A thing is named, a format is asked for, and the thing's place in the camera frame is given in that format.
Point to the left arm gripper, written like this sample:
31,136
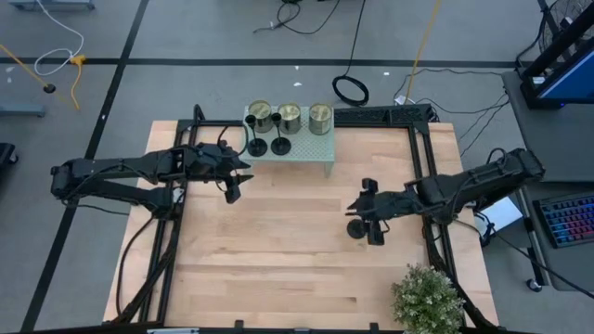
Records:
215,162

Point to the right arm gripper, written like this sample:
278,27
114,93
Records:
387,204

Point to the black candlestick holder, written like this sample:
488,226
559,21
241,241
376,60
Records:
256,147
280,146
355,229

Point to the tin can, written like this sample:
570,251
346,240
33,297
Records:
320,116
260,113
290,116

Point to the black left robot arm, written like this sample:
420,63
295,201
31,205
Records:
116,167

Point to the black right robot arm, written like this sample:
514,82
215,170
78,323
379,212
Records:
478,183

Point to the mint green mesh shelf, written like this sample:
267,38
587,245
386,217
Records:
311,148

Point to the black perforated crossbar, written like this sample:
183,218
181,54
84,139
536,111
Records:
380,114

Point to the artificial green white plant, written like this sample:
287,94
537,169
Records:
427,301

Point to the white power adapter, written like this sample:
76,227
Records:
401,99

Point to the white paper sheet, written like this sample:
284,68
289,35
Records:
503,213

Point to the black caster wheel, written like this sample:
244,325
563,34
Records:
534,285

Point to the rainbow backlit keyboard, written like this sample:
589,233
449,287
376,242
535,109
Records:
568,220

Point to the grey keyboard desk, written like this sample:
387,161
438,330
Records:
571,264

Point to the grey flat floor base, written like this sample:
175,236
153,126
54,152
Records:
21,110

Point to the black wheeled object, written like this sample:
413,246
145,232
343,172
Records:
5,154

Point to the yellow pole with black tip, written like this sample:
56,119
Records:
23,67

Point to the black monitor with blue screen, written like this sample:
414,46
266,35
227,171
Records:
571,79

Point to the grey cart base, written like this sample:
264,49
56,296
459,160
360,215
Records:
51,4

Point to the black floor fan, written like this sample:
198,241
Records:
554,23

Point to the black aluminium table frame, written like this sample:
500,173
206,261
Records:
185,134

